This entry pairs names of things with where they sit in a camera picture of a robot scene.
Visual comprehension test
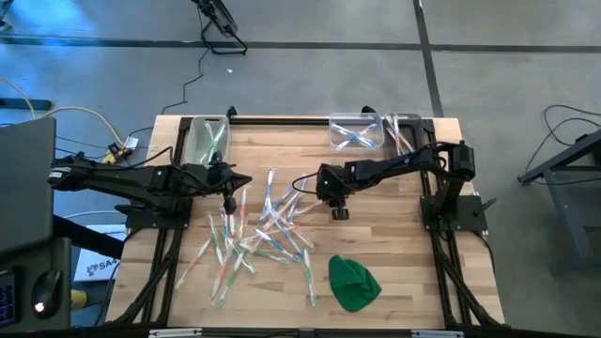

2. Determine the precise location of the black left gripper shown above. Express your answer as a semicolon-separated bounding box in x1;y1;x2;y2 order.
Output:
201;157;254;216

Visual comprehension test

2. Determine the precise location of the clear plastic bin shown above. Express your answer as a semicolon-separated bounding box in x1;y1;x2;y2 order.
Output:
328;112;386;154

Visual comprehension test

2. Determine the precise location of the frosted white plastic bin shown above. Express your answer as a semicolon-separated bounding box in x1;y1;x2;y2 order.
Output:
187;115;231;166

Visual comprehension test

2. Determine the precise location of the green cloth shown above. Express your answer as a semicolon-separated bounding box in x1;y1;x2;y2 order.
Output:
327;254;382;314

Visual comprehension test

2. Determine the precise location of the smoky grey plastic bin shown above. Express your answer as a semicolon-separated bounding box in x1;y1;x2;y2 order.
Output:
384;112;424;159

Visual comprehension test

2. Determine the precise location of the black diagonal stand bar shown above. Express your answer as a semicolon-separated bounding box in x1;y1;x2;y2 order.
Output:
51;214;126;260

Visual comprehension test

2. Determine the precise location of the white printed cardboard box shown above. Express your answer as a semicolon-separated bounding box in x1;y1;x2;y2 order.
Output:
72;223;127;283

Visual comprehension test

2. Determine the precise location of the yellow plug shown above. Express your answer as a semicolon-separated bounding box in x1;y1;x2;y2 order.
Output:
69;288;95;312

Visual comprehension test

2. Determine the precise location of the dark grey monitor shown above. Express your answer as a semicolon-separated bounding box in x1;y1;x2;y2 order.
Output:
0;116;57;257

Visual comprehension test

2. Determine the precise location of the black computer mouse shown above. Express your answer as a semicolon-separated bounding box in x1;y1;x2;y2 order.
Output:
30;269;63;321

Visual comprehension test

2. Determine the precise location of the black floor bar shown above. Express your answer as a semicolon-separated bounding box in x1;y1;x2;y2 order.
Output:
0;97;53;112

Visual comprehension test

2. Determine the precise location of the dark operator desk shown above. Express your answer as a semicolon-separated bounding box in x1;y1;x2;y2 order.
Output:
0;237;72;332

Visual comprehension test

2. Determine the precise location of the grey metal table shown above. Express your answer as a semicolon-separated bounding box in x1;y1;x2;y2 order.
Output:
518;129;601;276

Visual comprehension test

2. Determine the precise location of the backlit keyboard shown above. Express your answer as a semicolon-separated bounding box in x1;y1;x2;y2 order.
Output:
0;267;21;329

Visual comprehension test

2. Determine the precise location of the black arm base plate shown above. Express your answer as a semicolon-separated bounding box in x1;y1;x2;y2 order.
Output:
420;194;498;232
115;192;194;231

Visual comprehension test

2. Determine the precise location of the black floor cable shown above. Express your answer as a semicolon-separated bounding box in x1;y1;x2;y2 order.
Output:
161;46;211;116
525;103;601;176

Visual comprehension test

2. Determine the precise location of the black table frame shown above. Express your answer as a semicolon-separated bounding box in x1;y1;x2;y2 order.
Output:
105;115;506;330

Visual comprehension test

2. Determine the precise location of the silver bracket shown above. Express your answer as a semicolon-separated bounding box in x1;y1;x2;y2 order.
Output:
147;328;204;338
410;330;465;338

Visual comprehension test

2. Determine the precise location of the yellow cable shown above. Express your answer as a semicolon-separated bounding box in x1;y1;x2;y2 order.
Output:
0;76;124;174

